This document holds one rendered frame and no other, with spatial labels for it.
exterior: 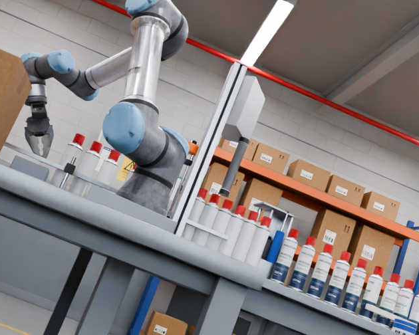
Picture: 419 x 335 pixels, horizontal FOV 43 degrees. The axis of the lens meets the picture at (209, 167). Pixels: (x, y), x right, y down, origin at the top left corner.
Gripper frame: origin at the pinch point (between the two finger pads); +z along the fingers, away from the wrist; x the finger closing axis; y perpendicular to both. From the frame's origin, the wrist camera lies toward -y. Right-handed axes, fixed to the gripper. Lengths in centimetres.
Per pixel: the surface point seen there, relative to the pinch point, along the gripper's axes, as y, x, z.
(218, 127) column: -17, -56, -2
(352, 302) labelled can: -2, -102, 64
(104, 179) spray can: -1.7, -19.0, 9.1
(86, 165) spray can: -2.6, -13.5, 4.2
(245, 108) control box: -17, -66, -8
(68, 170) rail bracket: -10.8, -7.6, 6.2
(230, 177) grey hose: -11, -59, 14
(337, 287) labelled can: -2, -97, 58
